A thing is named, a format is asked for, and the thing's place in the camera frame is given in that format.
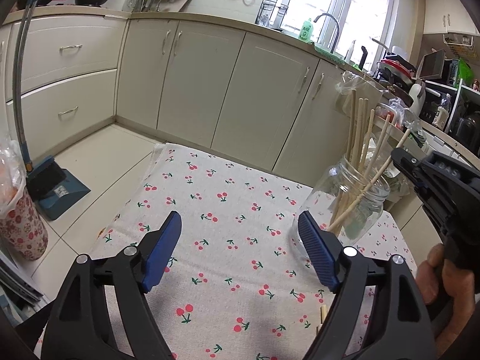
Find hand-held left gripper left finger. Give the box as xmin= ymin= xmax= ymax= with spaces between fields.
xmin=40 ymin=211 xmax=182 ymax=360

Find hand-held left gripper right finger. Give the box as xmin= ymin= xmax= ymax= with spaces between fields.
xmin=297 ymin=211 xmax=437 ymax=360

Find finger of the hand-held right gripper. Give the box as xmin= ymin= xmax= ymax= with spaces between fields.
xmin=408 ymin=175 xmax=457 ymax=241
xmin=390 ymin=147 xmax=480 ymax=196

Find clear glass jar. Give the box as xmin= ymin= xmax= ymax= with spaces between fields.
xmin=292 ymin=154 xmax=391 ymax=259

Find bunch of wooden chopsticks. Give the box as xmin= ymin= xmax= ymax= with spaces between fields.
xmin=328 ymin=89 xmax=392 ymax=233

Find person's right hand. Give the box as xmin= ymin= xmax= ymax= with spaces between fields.
xmin=416 ymin=243 xmax=480 ymax=331

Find clear plastic bottle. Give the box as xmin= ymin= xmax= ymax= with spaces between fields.
xmin=431 ymin=97 xmax=451 ymax=126

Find cherry print tablecloth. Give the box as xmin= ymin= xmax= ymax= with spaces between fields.
xmin=90 ymin=142 xmax=419 ymax=360

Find black cooker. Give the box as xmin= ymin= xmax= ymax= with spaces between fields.
xmin=455 ymin=112 xmax=480 ymax=147

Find stack of pans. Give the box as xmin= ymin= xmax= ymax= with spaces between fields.
xmin=377 ymin=47 xmax=417 ymax=98

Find clear plastic bag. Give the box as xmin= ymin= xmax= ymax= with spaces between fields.
xmin=335 ymin=71 xmax=379 ymax=98

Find microwave oven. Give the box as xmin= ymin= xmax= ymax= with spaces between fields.
xmin=418 ymin=49 xmax=451 ymax=83

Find green plastic bag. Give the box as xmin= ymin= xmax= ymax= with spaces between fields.
xmin=452 ymin=58 xmax=473 ymax=87

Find broom and blue dustpan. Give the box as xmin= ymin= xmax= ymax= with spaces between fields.
xmin=11 ymin=0 xmax=67 ymax=200

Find green dishcloth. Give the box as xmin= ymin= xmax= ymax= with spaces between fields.
xmin=314 ymin=43 xmax=345 ymax=62

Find floral print container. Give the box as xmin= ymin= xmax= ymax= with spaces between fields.
xmin=0 ymin=187 xmax=49 ymax=261

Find chrome kitchen faucet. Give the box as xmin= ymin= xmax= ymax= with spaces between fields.
xmin=314 ymin=13 xmax=340 ymax=55

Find cream base cabinets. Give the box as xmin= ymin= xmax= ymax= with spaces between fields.
xmin=0 ymin=9 xmax=480 ymax=199

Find green dish soap bottle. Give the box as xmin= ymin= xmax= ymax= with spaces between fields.
xmin=299 ymin=18 xmax=314 ymax=43

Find white hanging wire basket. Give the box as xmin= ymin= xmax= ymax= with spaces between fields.
xmin=443 ymin=34 xmax=479 ymax=59

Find cream wall cabinet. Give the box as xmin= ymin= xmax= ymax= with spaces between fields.
xmin=424 ymin=0 xmax=480 ymax=36

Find white frame window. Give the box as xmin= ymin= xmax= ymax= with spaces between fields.
xmin=279 ymin=0 xmax=396 ymax=61

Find black wire rack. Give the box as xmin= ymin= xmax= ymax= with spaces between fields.
xmin=257 ymin=0 xmax=289 ymax=31

